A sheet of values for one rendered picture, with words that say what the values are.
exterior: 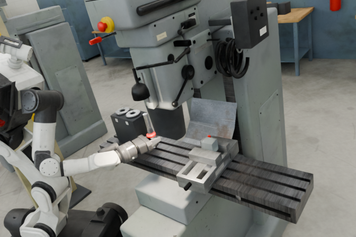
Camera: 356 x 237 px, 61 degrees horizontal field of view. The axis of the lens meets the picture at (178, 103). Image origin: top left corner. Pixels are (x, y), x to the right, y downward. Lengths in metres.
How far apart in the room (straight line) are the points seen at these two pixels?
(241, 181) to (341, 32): 4.31
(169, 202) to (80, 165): 0.46
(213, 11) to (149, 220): 1.11
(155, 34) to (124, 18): 0.15
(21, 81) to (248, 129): 1.20
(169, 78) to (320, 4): 4.32
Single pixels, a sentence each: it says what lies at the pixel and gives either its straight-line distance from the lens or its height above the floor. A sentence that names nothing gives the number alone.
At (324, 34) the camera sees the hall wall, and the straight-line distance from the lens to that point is 5.54.
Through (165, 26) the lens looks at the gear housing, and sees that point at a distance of 1.28.
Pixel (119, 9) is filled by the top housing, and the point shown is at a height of 1.81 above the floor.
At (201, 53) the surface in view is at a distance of 1.48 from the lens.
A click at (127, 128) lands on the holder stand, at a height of 1.10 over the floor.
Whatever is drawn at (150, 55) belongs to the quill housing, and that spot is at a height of 1.59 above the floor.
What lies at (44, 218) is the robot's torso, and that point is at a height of 0.79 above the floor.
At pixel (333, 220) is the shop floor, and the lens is 2.64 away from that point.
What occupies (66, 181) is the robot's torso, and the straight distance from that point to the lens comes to 1.79.
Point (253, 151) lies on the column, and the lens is 1.89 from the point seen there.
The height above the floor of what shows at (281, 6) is 1.01.
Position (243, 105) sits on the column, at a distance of 1.73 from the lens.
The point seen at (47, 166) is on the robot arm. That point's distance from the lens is 1.39.
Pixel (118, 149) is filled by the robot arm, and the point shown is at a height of 1.20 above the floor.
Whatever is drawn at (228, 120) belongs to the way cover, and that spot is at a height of 1.04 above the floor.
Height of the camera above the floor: 1.91
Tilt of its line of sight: 24 degrees down
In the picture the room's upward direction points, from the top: 13 degrees counter-clockwise
